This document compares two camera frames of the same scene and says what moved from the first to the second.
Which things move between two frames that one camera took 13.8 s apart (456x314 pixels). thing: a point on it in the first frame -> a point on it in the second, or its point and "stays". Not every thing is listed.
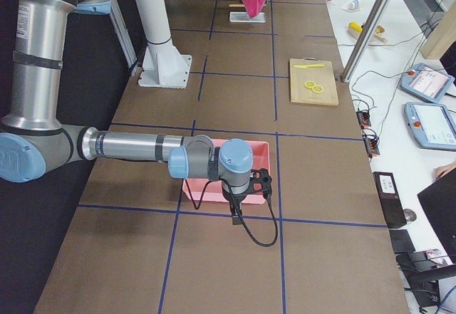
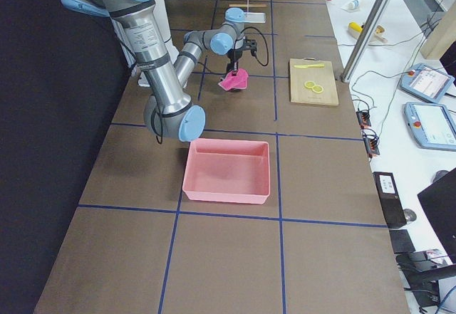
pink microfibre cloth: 254,3 -> 235,80
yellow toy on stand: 355,30 stays
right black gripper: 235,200 -> 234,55
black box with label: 390,199 stays
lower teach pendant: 433,124 stays
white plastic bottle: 353,4 stays
